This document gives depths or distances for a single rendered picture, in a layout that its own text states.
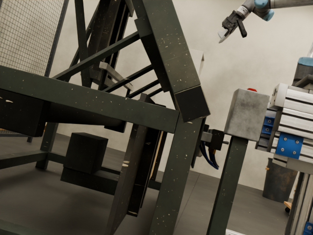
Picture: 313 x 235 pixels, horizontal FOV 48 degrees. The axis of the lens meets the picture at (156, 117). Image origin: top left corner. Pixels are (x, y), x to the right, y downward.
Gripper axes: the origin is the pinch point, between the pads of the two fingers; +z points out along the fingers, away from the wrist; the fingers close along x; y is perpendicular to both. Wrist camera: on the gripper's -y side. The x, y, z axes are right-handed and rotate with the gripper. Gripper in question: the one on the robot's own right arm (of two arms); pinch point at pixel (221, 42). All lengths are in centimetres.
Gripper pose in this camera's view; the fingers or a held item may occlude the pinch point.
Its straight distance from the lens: 226.8
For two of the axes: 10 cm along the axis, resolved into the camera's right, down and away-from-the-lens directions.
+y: -7.3, -6.6, 1.7
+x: -1.7, -0.6, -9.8
